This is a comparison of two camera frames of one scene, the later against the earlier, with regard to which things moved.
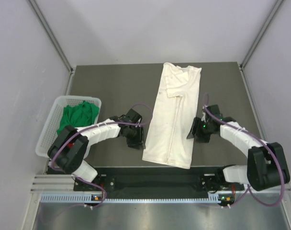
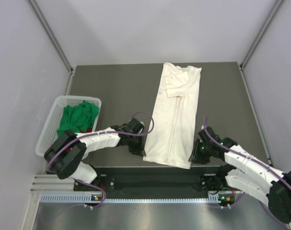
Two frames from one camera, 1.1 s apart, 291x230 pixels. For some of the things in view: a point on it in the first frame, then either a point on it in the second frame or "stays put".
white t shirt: (173, 116) stays put
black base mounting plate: (156, 180) stays put
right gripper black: (195, 131) → (192, 157)
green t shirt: (83, 114) stays put
